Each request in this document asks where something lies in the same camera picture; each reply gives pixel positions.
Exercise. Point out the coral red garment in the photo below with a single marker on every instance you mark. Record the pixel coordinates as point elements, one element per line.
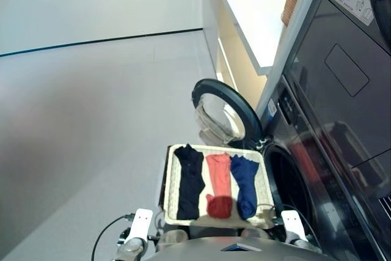
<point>218,175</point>

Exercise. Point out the navy blue garment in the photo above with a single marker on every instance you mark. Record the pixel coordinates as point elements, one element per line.
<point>244,181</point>

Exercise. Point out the silver robot leg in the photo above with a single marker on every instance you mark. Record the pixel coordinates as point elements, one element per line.
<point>255,233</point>
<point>175,236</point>

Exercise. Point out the black garment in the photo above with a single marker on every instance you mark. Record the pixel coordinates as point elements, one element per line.
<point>189,181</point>

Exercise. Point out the silver robot torso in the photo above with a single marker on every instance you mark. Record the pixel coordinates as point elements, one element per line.
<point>214,248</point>

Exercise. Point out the blue white QR sticker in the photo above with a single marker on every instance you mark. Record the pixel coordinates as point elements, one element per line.
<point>272,107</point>

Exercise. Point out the white shelf cabinet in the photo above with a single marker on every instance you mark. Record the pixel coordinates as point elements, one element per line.
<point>259,13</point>

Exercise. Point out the dark stacked dryer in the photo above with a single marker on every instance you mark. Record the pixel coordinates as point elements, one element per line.
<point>336,44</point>

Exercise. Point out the round glass washer door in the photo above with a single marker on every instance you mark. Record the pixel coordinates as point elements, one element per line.
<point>244,102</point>

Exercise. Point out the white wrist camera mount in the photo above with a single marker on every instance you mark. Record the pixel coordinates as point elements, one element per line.
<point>140,224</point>
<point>291,222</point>

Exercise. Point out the pale woven laundry basket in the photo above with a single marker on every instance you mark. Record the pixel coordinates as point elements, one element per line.
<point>263,187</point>

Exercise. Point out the brown wicker basket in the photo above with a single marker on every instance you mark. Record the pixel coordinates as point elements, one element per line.
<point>291,4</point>

